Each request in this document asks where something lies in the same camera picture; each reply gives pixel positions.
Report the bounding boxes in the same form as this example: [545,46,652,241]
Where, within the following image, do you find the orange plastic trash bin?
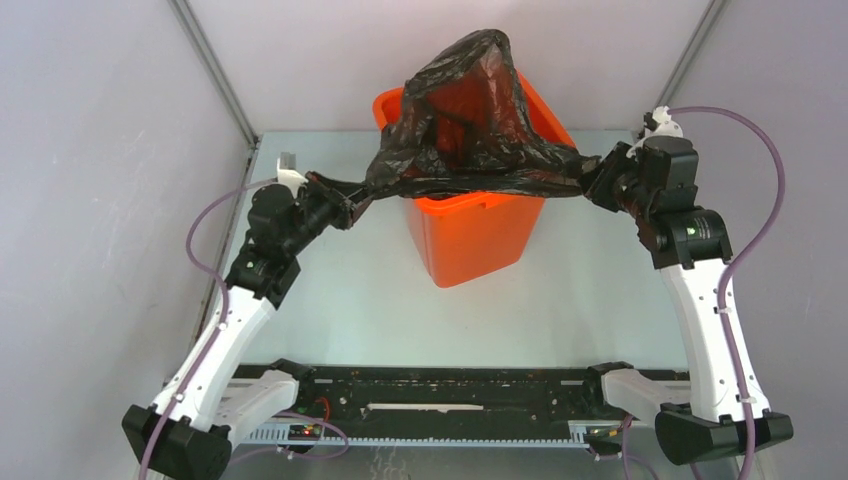
[373,73,575,287]

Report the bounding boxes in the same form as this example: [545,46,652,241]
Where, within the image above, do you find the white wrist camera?
[626,106,683,158]
[276,152,307,191]

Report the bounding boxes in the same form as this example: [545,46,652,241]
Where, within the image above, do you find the black plastic trash bag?
[311,28,601,207]

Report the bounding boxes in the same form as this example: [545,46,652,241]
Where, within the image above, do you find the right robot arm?
[581,136,794,465]

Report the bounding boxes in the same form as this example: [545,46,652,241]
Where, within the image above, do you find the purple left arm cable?
[137,177,280,480]

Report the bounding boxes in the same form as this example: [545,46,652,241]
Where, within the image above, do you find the small electronics board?
[287,425,322,441]

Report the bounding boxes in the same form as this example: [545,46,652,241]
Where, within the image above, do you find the left aluminium corner post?
[167,0,259,147]

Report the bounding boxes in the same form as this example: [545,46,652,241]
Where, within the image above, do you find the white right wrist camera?
[626,106,683,158]

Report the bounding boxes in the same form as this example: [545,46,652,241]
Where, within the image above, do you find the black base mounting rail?
[224,360,626,441]

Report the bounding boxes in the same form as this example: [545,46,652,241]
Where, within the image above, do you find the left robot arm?
[122,169,373,479]

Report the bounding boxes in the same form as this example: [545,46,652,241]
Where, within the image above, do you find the grey slotted cable duct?
[241,421,618,448]

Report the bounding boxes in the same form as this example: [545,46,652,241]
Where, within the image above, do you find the right aluminium corner post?
[655,0,731,106]

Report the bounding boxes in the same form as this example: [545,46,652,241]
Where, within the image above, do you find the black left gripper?
[283,171,383,256]

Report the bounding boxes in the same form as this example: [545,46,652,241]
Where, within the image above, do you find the aluminium corner post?
[655,0,731,106]
[167,0,259,147]

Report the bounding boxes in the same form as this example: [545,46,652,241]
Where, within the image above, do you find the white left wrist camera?
[276,152,307,191]

